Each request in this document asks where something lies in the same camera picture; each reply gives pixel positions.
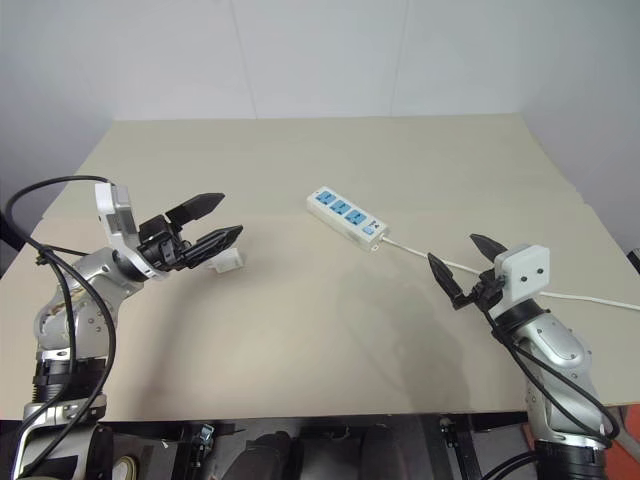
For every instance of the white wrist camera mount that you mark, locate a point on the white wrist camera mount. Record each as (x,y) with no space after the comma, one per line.
(522,272)
(119,220)

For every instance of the dark rounded shape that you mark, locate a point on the dark rounded shape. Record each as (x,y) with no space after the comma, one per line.
(275,457)

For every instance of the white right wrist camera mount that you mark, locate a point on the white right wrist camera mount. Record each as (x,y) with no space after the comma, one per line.
(522,272)

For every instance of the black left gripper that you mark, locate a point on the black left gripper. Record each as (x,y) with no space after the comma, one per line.
(159,242)

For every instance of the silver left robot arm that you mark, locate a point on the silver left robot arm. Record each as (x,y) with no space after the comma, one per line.
(87,280)

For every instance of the white power strip blue sockets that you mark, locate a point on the white power strip blue sockets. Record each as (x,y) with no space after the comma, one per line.
(345,212)

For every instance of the metal table clamp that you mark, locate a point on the metal table clamp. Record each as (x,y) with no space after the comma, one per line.
(448,431)
(204,434)

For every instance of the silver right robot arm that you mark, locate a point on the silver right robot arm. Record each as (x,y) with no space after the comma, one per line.
(555,350)

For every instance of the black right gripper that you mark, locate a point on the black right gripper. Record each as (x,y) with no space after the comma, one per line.
(482,292)

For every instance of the dark object at room edge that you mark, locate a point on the dark object at room edge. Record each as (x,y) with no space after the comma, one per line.
(635,260)
(6,230)

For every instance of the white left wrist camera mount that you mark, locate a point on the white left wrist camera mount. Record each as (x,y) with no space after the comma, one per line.
(119,220)

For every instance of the white plug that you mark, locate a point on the white plug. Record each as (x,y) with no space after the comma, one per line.
(229,259)

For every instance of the black table frame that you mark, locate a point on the black table frame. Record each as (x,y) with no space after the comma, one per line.
(325,419)

